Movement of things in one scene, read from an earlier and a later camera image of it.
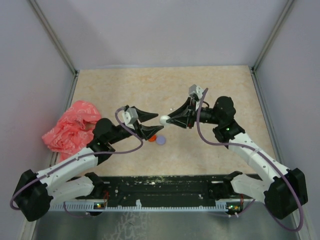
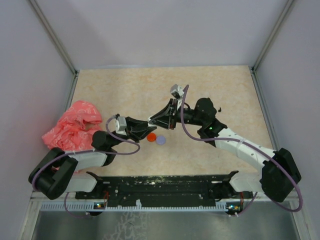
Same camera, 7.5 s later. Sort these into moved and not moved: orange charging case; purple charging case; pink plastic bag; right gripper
Moved: right gripper
Not moved: pink plastic bag; purple charging case; orange charging case
